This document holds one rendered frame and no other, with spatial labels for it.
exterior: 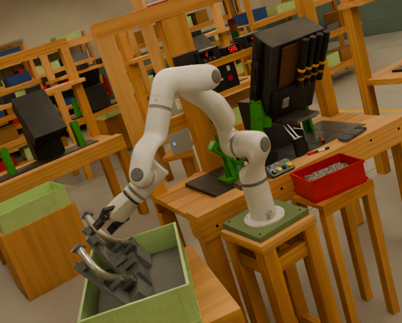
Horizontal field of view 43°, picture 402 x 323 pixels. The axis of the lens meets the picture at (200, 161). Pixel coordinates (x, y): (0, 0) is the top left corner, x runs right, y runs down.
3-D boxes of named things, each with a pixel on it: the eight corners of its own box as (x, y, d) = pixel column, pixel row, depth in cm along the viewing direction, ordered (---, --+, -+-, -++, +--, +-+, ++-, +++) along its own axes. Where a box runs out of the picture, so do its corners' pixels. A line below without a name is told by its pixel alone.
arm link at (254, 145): (251, 174, 234) (238, 127, 227) (284, 176, 221) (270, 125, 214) (236, 186, 226) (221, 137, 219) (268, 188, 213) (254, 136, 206)
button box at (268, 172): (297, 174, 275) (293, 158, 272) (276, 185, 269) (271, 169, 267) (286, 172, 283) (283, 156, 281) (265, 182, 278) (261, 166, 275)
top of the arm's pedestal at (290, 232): (317, 222, 227) (315, 214, 226) (263, 256, 213) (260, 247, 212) (272, 209, 254) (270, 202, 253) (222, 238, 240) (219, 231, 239)
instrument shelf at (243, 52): (296, 37, 321) (295, 31, 320) (173, 82, 288) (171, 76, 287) (274, 41, 343) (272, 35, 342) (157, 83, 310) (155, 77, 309)
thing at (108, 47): (339, 113, 359) (308, -26, 333) (154, 197, 305) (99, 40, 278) (331, 112, 367) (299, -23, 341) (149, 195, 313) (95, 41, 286)
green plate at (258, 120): (273, 135, 292) (272, 99, 288) (261, 137, 288) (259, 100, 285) (262, 134, 302) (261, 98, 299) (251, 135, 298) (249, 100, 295)
